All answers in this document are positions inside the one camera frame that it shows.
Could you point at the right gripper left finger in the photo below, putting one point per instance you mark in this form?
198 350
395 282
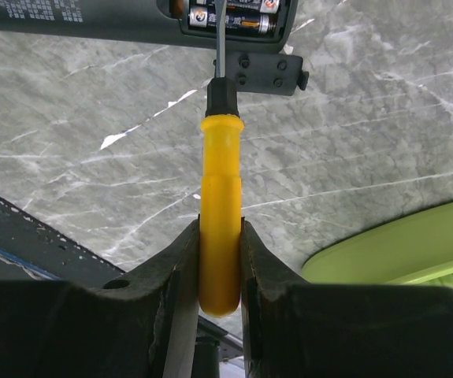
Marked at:
142 324

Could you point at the black AAA battery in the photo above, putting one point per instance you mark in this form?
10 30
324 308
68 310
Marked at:
260 23
258 6

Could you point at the green plastic tray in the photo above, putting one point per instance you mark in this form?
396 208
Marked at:
411 250

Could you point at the black battery cover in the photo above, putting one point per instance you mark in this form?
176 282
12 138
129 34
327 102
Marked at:
263 73

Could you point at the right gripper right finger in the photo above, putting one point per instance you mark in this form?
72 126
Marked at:
293 328

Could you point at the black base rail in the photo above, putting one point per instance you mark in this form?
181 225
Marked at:
34 245

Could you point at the black remote control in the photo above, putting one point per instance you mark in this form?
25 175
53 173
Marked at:
159 22

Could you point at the yellow handled screwdriver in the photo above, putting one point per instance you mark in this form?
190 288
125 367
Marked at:
220 206

